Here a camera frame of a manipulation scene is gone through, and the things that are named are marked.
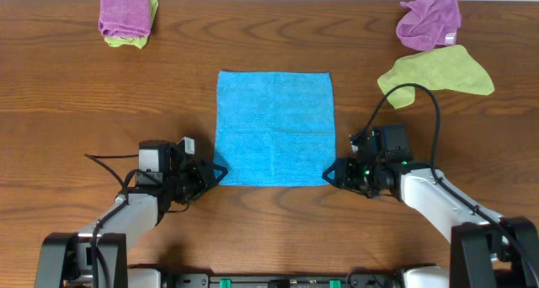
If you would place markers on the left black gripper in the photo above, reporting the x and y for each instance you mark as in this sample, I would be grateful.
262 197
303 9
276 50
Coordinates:
199 168

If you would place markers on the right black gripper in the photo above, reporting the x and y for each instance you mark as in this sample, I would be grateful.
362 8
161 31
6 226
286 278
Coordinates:
344 167

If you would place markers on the blue microfibre cloth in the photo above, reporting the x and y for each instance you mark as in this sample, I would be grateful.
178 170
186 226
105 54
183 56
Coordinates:
275 129

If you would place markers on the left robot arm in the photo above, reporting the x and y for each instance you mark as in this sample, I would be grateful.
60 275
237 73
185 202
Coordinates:
96 255

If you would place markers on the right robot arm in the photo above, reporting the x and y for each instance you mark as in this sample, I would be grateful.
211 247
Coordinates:
487 248

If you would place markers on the crumpled green cloth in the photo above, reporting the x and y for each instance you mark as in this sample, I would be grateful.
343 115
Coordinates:
449 68

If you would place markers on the folded green cloth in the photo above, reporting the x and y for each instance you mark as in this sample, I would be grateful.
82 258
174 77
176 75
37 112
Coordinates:
138 42

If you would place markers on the crumpled purple cloth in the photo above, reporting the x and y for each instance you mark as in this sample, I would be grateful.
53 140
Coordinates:
429 23

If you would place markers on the folded purple cloth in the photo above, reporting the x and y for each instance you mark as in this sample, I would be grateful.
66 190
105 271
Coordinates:
125 18

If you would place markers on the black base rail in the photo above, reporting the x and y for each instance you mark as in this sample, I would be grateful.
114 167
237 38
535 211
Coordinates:
357 280

